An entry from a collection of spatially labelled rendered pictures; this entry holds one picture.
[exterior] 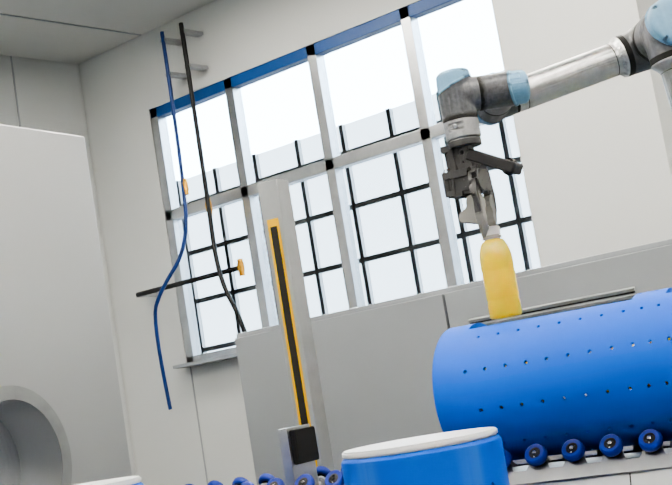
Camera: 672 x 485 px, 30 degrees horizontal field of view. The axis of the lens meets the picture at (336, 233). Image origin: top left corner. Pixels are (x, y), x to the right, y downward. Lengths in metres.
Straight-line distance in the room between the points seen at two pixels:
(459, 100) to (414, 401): 2.14
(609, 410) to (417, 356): 2.27
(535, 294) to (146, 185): 3.66
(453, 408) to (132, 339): 5.25
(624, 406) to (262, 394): 2.91
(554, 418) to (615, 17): 3.10
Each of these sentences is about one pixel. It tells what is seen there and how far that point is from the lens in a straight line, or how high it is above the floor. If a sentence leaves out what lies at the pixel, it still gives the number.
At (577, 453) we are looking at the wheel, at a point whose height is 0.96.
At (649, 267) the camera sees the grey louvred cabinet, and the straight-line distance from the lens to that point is 4.11.
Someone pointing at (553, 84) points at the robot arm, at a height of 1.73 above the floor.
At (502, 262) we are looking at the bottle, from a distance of 2.62.
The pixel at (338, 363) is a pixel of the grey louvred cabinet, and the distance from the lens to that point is 4.84.
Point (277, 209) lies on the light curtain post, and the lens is 3.19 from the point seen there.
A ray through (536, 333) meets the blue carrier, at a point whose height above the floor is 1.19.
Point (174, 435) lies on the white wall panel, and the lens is 7.41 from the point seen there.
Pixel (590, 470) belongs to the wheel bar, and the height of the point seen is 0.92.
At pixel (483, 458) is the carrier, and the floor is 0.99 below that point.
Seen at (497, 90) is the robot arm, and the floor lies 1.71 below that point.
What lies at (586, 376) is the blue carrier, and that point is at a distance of 2.38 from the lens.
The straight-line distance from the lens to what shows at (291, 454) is 2.78.
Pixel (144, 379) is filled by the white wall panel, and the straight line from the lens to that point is 7.56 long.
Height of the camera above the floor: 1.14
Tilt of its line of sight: 7 degrees up
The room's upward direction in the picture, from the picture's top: 9 degrees counter-clockwise
